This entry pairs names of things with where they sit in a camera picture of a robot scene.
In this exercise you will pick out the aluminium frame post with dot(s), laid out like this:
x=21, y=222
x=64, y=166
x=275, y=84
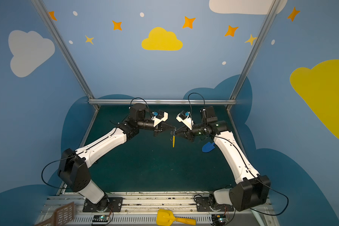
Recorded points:
x=50, y=24
x=268, y=21

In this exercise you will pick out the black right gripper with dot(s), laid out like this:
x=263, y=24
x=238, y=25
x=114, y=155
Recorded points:
x=189, y=133

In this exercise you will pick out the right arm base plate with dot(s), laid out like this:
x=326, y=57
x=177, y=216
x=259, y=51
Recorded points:
x=209, y=204

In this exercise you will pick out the pale teal tube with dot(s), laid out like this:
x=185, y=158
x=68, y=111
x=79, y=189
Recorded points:
x=258, y=218

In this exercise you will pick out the yellow plastic scoop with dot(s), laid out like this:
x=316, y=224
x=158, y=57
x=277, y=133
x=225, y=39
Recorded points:
x=166, y=218

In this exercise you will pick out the grey slotted cable duct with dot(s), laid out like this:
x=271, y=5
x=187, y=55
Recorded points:
x=140, y=219

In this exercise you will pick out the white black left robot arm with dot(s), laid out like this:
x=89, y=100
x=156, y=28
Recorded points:
x=74, y=165

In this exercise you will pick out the aluminium right frame post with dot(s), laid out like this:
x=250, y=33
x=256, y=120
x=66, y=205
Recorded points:
x=268, y=21

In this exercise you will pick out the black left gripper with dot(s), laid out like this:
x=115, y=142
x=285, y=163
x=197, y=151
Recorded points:
x=158, y=128

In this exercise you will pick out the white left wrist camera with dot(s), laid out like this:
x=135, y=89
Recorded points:
x=159, y=117

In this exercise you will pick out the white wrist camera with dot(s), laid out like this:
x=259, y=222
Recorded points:
x=186, y=119
x=159, y=117

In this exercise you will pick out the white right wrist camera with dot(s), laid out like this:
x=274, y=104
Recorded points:
x=186, y=119

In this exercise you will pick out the right green circuit board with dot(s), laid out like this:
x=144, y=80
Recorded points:
x=218, y=220

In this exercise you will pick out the aluminium back frame rail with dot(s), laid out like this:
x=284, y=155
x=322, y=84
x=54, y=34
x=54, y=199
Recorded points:
x=160, y=102

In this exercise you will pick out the aluminium left frame post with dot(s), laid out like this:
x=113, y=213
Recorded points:
x=50, y=24

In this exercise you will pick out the left green circuit board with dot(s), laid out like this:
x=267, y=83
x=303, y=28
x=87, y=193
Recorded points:
x=100, y=220

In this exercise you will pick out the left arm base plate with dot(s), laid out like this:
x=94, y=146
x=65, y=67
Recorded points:
x=109, y=204

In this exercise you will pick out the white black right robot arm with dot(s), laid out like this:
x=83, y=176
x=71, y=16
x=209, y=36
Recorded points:
x=251, y=188

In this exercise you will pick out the green circuit board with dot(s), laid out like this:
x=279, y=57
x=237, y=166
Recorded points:
x=218, y=220
x=100, y=220

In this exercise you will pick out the brown slotted spatula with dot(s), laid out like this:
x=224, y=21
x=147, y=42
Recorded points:
x=61, y=216

